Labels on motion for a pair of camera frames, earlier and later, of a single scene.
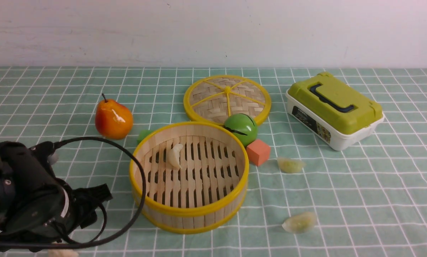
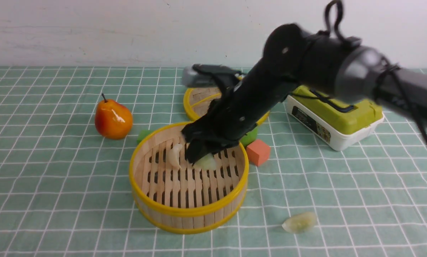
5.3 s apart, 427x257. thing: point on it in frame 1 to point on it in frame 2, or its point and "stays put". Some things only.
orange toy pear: x=113 y=120 stays put
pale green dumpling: x=302 y=222 stays put
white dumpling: x=173 y=155 stays put
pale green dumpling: x=290 y=166 to x=207 y=162
